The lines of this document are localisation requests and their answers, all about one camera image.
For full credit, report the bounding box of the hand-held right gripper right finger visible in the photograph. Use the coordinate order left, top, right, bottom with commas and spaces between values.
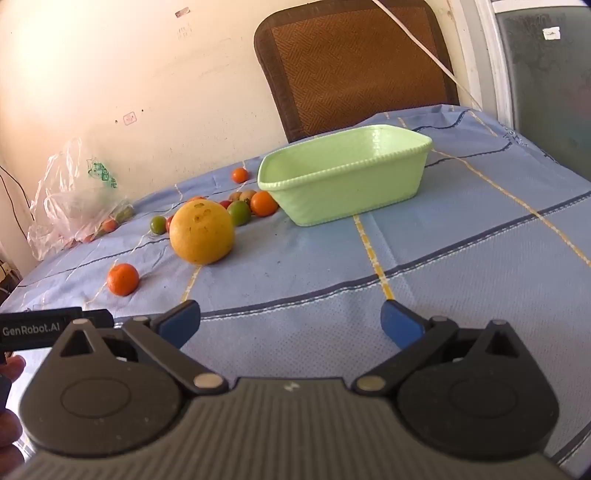
353, 301, 528, 396

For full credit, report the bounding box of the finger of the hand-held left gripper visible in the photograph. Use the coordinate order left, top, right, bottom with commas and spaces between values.
83, 311, 113, 330

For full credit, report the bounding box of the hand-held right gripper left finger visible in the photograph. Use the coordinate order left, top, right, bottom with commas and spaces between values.
59, 300, 230, 396

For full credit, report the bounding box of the yellow mango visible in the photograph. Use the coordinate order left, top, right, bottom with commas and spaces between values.
169, 199, 235, 265

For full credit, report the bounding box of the light green plastic basket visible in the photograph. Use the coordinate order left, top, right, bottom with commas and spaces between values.
257, 124, 434, 227

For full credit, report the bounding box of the person's left hand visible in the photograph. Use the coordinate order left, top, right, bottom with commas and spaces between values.
0, 355, 27, 474

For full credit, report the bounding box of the blue checked tablecloth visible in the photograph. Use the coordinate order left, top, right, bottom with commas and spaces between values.
0, 105, 591, 468

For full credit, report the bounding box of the clear plastic bag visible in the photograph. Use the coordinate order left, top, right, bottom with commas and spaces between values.
27, 137, 137, 261

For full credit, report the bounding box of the brown woven mat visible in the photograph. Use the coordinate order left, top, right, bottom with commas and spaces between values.
253, 0, 460, 143

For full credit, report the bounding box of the frosted window pane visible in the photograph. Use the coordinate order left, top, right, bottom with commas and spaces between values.
493, 0, 591, 182

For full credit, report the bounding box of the black cable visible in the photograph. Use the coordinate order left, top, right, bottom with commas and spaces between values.
0, 165, 25, 261

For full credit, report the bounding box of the white cord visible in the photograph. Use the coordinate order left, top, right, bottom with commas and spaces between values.
372, 0, 482, 110

